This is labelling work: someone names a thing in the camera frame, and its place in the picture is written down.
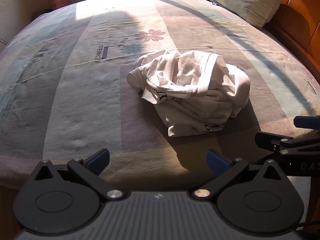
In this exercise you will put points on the white printed t-shirt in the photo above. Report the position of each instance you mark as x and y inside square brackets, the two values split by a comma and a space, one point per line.
[190, 87]

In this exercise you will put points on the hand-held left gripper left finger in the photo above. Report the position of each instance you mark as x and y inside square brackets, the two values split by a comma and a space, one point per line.
[98, 158]

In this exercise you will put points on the wooden headboard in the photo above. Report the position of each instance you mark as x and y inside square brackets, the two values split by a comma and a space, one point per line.
[297, 25]

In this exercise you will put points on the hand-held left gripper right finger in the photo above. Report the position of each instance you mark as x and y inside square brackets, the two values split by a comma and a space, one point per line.
[217, 161]

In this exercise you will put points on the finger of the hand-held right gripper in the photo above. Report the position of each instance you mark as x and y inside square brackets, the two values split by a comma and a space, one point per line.
[307, 122]
[265, 140]

